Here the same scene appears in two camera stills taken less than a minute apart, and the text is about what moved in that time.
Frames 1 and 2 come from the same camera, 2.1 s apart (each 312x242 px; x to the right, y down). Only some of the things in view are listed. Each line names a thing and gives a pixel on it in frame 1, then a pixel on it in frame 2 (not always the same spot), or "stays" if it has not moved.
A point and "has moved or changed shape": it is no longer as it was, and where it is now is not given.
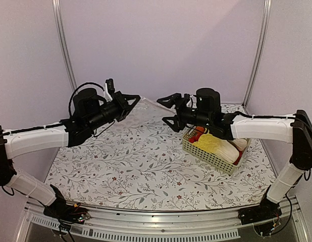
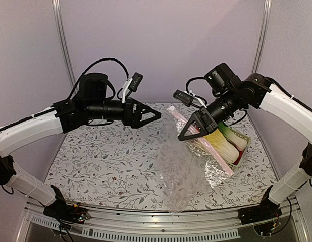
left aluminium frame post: [58, 16] stays
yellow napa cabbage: [224, 149] stays
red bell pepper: [238, 160] stays
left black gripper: [124, 107] to [132, 117]
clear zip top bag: [147, 109] has moved or changed shape
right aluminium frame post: [266, 10] stays
